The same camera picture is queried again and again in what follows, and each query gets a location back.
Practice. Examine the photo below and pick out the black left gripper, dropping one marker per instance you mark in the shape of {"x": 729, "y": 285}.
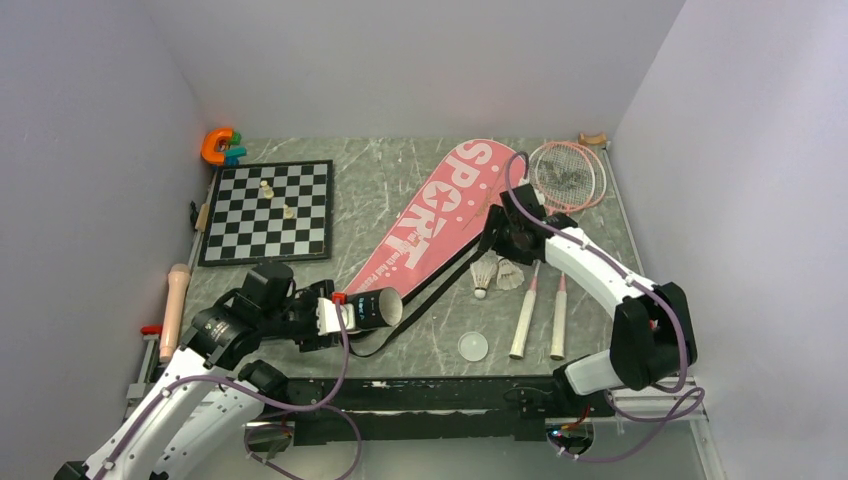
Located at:
{"x": 311, "y": 338}

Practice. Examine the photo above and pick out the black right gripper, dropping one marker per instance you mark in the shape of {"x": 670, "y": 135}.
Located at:
{"x": 497, "y": 220}

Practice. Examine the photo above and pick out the white feather shuttlecock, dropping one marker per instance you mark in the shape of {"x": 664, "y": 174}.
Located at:
{"x": 509, "y": 275}
{"x": 483, "y": 271}

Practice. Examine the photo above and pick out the pink racket bag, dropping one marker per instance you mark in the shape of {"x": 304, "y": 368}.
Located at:
{"x": 442, "y": 222}

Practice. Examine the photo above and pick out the black shuttlecock tube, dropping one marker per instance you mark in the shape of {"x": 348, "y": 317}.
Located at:
{"x": 376, "y": 309}

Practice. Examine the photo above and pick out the translucent tube lid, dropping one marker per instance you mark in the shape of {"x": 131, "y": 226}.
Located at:
{"x": 472, "y": 346}

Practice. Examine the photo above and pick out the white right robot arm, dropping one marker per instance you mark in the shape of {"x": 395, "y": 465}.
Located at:
{"x": 652, "y": 335}

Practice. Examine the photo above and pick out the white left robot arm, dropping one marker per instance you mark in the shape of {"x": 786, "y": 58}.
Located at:
{"x": 205, "y": 390}

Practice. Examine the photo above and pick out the black white chessboard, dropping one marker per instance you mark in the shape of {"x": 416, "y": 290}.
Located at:
{"x": 244, "y": 228}

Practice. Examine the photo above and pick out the small wooden arch block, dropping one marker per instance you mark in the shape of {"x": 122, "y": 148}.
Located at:
{"x": 594, "y": 140}

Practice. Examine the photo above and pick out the red clamp knob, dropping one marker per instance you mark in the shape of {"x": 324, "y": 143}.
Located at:
{"x": 151, "y": 330}

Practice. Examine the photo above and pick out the orange teal toy blocks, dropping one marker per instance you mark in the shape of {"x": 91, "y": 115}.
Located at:
{"x": 223, "y": 147}

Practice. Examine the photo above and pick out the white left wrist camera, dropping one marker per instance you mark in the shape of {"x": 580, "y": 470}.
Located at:
{"x": 333, "y": 318}

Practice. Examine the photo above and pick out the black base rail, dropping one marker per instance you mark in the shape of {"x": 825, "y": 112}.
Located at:
{"x": 520, "y": 407}

